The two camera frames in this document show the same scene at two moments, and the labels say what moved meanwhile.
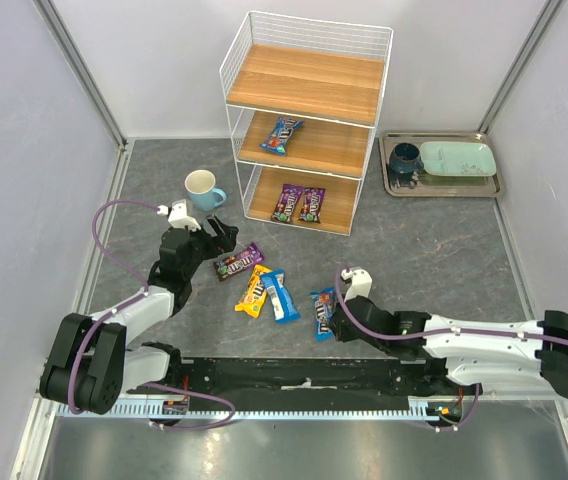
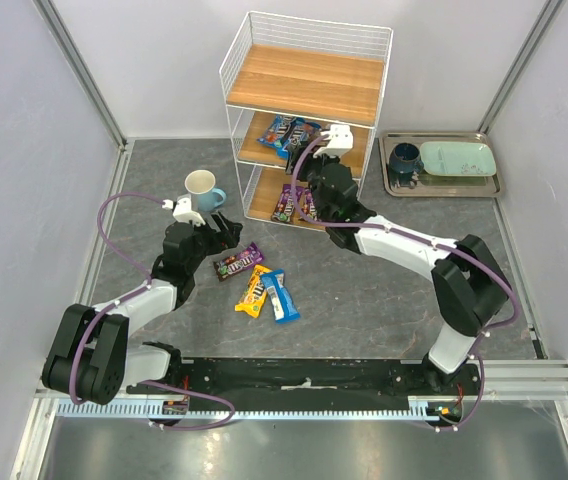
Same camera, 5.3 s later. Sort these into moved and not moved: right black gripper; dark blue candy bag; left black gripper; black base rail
Moved: right black gripper
Not moved: left black gripper; black base rail; dark blue candy bag
